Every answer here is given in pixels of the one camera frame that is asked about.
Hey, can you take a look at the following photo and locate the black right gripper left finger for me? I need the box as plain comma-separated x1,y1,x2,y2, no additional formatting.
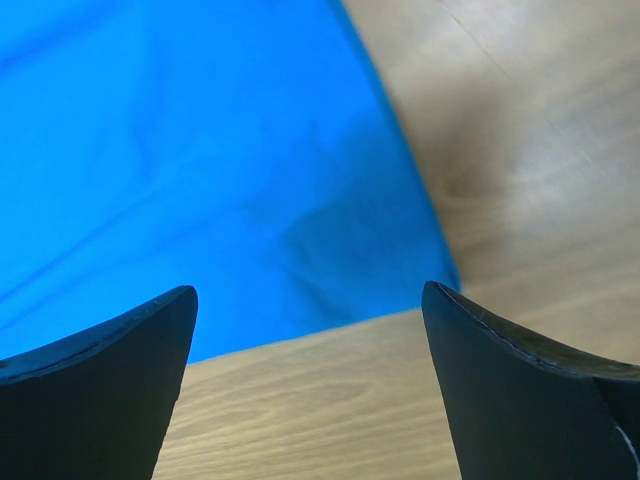
1,286,198,479

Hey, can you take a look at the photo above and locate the blue t shirt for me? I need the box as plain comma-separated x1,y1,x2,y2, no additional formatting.
1,1,460,362

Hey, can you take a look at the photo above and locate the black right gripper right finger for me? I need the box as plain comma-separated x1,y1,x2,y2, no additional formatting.
422,281,639,479

